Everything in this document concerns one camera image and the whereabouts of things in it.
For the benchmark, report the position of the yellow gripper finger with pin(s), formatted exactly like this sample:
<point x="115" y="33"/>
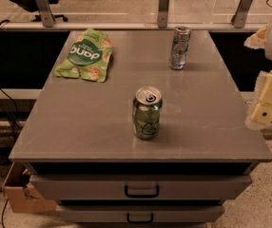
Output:
<point x="259" y="114"/>
<point x="257" y="39"/>

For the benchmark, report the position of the silver blue redbull can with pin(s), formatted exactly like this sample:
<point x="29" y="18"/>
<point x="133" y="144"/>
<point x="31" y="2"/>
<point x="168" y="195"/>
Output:
<point x="179" y="49"/>

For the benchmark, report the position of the green rice chip bag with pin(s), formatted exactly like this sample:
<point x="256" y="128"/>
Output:
<point x="88" y="58"/>

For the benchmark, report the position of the green soda can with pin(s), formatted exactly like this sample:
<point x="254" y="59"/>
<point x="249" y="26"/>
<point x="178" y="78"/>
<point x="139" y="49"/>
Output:
<point x="147" y="106"/>

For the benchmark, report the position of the grey drawer cabinet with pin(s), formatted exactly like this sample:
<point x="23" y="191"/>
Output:
<point x="150" y="147"/>

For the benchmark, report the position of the lower grey drawer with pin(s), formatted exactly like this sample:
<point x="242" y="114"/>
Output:
<point x="140" y="214"/>

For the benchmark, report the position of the grey drawer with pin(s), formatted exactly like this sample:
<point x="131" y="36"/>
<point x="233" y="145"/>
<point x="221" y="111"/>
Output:
<point x="139" y="187"/>
<point x="140" y="214"/>

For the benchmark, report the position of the upper grey drawer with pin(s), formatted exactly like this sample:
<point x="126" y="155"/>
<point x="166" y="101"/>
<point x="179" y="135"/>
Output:
<point x="139" y="187"/>

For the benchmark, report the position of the cardboard box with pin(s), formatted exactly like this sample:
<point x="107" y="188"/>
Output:
<point x="23" y="196"/>

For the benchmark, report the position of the right metal bracket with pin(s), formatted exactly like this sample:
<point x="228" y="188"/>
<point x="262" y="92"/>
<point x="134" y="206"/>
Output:
<point x="239" y="18"/>

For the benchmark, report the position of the metal bracket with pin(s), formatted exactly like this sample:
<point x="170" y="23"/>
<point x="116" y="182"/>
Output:
<point x="45" y="13"/>
<point x="239" y="18"/>
<point x="162" y="16"/>

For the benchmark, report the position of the middle metal bracket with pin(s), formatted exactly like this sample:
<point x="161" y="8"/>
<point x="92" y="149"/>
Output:
<point x="162" y="16"/>

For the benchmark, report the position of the left metal bracket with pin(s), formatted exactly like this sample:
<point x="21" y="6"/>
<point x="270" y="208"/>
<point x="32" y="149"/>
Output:
<point x="45" y="13"/>

